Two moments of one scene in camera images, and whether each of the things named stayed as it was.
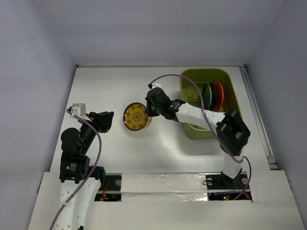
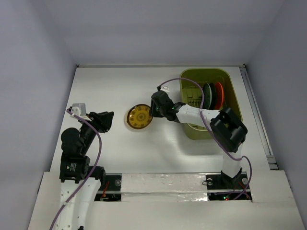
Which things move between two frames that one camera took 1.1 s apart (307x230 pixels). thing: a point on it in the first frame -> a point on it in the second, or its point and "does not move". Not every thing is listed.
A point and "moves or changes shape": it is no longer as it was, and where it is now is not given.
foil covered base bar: (164, 187) does not move
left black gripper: (102, 120) does not move
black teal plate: (209, 94) does not move
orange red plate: (218, 96) does not move
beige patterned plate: (148, 122) -> (131, 129)
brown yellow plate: (135, 117) moves or changes shape
